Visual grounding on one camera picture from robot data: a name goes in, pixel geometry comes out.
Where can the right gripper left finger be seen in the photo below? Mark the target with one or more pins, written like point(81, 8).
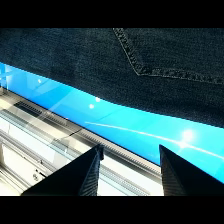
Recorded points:
point(75, 176)

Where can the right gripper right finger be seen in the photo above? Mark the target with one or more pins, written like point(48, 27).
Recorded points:
point(186, 176)

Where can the black jeans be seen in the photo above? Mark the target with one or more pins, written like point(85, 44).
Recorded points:
point(83, 56)

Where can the silver frame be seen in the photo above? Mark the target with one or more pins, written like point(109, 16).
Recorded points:
point(50, 140)

